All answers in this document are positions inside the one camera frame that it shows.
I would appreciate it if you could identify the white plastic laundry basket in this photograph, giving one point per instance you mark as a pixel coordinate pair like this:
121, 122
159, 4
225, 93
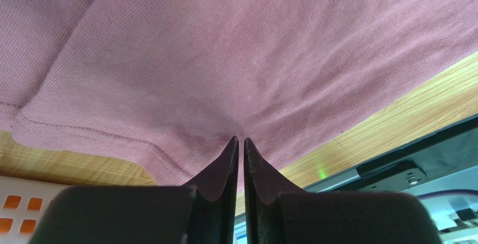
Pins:
23, 203

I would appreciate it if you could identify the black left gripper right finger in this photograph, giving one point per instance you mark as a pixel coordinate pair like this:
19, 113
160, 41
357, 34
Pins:
278, 211

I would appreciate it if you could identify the dusty red t-shirt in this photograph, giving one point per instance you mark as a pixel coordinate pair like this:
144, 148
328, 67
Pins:
166, 83

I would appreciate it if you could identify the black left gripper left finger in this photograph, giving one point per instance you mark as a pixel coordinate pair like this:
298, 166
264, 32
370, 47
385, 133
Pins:
200, 211

